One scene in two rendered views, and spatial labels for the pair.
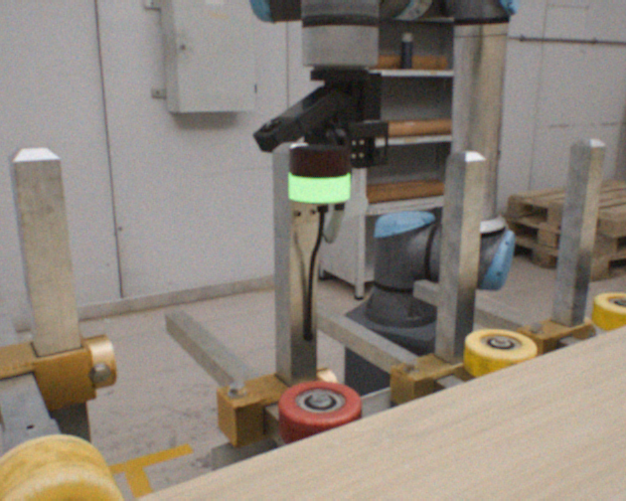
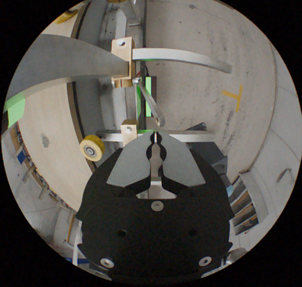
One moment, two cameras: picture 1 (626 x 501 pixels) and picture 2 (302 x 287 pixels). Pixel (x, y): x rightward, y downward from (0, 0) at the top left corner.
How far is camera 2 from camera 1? 0.72 m
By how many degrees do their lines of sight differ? 62
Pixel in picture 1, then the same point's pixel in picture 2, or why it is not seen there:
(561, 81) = not seen: hidden behind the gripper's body
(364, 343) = (170, 133)
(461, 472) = (47, 91)
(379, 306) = (219, 169)
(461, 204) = not seen: hidden behind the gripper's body
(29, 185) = not seen: outside the picture
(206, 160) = (278, 168)
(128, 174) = (286, 149)
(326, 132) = (112, 266)
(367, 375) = (212, 151)
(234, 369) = (153, 51)
